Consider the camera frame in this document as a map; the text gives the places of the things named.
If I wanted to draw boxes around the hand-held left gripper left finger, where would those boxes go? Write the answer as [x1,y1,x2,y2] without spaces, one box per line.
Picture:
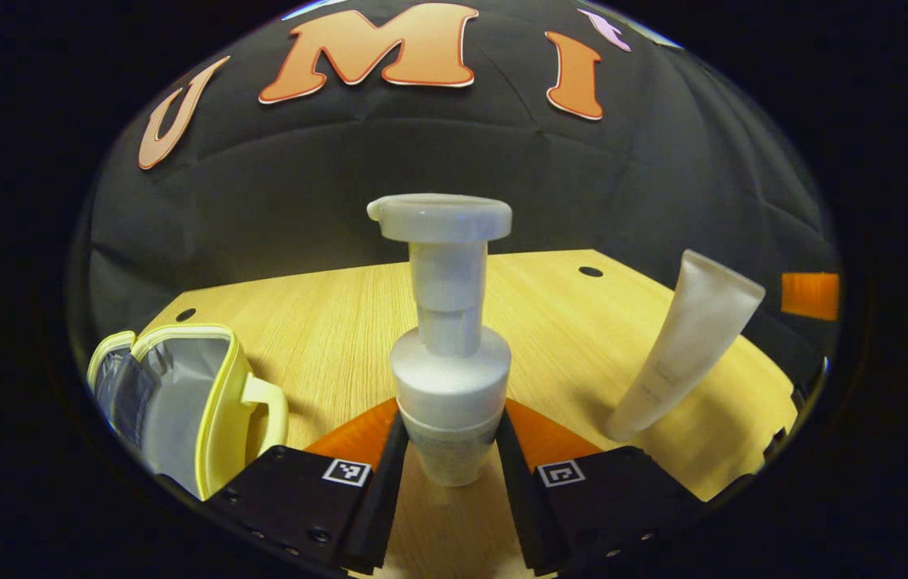
[204,398,411,576]

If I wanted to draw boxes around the white pump bottle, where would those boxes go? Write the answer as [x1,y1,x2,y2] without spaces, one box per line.
[366,192,514,488]

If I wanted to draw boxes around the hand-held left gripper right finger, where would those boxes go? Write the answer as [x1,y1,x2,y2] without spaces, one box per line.
[495,398,704,577]

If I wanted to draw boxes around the small yellow suitcase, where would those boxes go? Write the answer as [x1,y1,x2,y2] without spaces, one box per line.
[86,322,290,502]

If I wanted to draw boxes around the black backdrop cloth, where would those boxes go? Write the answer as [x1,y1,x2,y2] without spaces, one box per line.
[68,0,842,379]

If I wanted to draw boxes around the white squeeze tube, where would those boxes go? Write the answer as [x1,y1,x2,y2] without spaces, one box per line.
[604,248,767,444]

